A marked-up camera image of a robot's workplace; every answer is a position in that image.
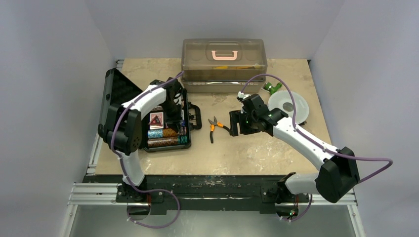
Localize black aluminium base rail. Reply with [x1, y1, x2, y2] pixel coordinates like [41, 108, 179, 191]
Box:
[69, 175, 329, 215]

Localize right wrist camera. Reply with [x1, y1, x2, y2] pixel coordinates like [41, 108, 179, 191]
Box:
[237, 91, 251, 104]

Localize orange black pliers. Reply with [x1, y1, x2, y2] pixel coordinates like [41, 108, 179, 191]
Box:
[208, 117, 234, 144]

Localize bottom chip row brown green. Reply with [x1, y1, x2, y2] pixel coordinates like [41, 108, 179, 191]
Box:
[147, 135, 188, 148]

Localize translucent brown storage box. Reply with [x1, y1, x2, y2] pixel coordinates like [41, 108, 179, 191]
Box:
[181, 39, 268, 93]

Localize green toy figure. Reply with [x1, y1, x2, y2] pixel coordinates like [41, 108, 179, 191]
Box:
[262, 82, 283, 95]

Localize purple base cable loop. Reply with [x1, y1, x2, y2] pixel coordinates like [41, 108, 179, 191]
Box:
[126, 190, 181, 230]

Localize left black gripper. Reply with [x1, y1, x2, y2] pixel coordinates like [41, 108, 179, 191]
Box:
[160, 100, 182, 133]

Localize red playing card deck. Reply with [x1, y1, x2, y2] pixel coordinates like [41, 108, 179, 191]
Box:
[149, 112, 165, 130]

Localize white filament spool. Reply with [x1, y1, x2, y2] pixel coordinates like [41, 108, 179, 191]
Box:
[268, 90, 309, 125]

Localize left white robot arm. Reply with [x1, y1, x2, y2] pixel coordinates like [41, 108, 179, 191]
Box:
[98, 77, 183, 202]

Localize all in triangle button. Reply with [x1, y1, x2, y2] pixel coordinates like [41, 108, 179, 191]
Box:
[149, 115, 164, 130]

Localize black poker chip case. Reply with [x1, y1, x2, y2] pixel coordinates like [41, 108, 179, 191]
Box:
[98, 68, 202, 155]

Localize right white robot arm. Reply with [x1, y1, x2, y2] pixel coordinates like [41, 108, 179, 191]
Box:
[230, 92, 360, 203]

